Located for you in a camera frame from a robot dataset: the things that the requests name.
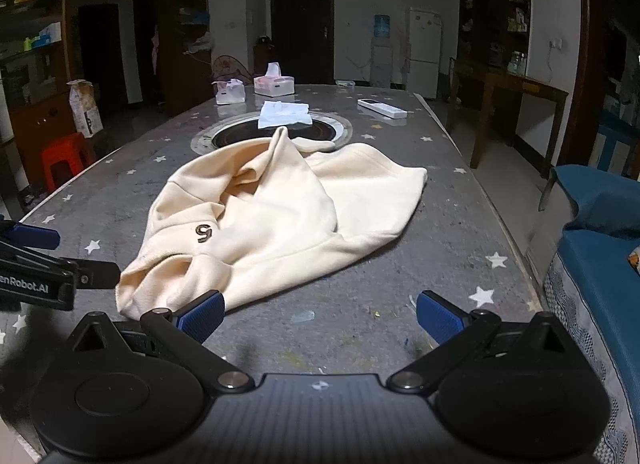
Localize pink tissue box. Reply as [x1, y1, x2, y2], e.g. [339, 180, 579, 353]
[253, 62, 295, 97]

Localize paper sack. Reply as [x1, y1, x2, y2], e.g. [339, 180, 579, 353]
[67, 79, 104, 139]

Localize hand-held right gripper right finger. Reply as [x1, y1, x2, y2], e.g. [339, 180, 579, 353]
[386, 290, 577, 394]

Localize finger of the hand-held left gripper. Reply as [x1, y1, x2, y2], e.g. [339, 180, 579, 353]
[0, 218, 68, 271]
[60, 258, 121, 290]

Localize grey star-print tablecloth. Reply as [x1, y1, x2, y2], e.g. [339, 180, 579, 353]
[0, 84, 547, 450]

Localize pink round fan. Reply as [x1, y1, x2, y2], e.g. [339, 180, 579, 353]
[211, 54, 253, 87]

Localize blue plastic stool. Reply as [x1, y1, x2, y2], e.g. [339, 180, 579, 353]
[590, 111, 640, 180]

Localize red plastic stool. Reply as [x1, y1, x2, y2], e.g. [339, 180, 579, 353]
[40, 132, 96, 195]

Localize wooden display cabinet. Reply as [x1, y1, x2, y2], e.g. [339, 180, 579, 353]
[0, 0, 77, 210]

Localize dark wooden shelf cabinet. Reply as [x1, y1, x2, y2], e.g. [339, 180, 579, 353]
[457, 0, 532, 110]

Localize blue cushion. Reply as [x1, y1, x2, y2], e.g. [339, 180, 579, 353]
[537, 164, 640, 464]

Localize dark wooden door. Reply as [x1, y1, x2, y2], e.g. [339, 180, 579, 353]
[270, 0, 335, 86]

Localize white paper tissue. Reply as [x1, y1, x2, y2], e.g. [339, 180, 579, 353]
[257, 100, 313, 130]

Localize cream white towel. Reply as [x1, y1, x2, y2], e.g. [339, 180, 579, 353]
[115, 126, 428, 321]

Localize white water dispenser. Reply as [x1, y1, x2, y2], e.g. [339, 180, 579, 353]
[370, 38, 394, 90]

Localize white tissue pack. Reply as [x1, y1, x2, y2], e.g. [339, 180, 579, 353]
[212, 78, 247, 106]

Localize white refrigerator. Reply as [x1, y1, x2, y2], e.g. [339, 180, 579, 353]
[406, 7, 443, 99]

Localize wooden side table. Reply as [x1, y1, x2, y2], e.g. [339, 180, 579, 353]
[447, 58, 570, 180]

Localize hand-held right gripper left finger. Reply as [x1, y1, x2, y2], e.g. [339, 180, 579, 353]
[61, 290, 255, 393]

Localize wooden shelf unit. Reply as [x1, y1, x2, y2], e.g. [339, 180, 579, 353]
[160, 0, 213, 117]

